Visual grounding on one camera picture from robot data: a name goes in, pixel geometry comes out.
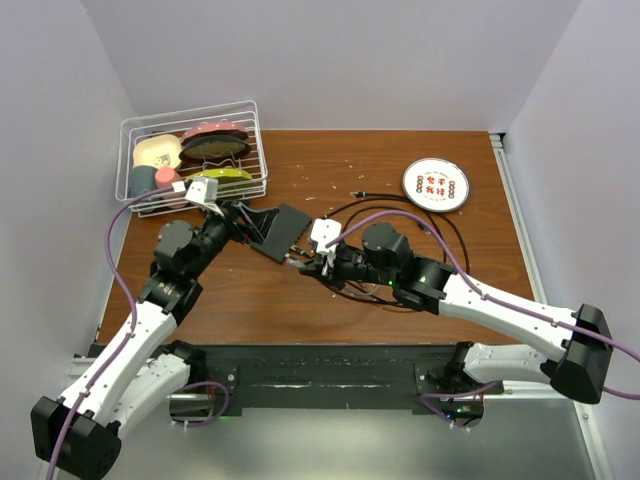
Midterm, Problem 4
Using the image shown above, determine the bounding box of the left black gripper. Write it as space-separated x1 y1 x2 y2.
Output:
188 199 278 279

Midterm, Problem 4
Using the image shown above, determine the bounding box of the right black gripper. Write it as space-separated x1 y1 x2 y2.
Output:
300 241 396 291

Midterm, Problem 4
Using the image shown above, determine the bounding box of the grey ethernet cable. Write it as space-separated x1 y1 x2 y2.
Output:
289 254 381 301

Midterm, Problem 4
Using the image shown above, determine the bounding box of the black network switch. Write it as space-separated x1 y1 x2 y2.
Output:
250 203 312 264

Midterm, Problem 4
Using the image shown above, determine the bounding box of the long black ethernet cable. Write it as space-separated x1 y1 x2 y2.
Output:
287 189 471 314

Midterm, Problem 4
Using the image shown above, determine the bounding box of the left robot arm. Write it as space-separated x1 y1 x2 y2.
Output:
30 201 296 479

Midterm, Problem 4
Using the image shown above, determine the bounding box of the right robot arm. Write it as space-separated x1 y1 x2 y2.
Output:
301 219 612 404

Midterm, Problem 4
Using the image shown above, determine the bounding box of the yellow green dotted plate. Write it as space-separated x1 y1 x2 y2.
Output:
186 167 254 191

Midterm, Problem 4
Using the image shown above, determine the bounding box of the dark brown round plate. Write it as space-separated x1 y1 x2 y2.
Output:
180 135 251 163

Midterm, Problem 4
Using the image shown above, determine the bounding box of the red dotted plate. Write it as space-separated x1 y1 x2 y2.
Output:
180 120 249 145

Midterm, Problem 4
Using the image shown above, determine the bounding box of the pink cup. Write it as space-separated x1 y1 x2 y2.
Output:
155 167 187 209

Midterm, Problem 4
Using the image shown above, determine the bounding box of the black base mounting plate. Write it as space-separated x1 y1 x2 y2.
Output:
149 343 505 419

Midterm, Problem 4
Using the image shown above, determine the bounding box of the beige square plate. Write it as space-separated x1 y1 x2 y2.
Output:
133 134 182 170

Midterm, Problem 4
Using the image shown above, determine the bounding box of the dark grey cup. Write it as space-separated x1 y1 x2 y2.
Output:
128 165 157 198

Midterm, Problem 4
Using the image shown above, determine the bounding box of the white round printed plate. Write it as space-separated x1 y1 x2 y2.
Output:
401 158 471 213

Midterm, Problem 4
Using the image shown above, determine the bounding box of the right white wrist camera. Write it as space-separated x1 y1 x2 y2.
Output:
309 218 342 261

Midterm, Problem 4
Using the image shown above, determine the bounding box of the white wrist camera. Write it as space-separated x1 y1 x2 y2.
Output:
309 218 342 261
185 176 219 210

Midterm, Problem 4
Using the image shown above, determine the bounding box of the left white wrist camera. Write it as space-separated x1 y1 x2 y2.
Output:
185 176 219 210

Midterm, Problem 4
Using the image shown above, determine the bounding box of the white wire dish rack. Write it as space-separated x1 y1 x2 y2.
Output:
115 100 268 203

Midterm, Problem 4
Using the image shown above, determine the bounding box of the aluminium frame rail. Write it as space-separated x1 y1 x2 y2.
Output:
37 134 614 480

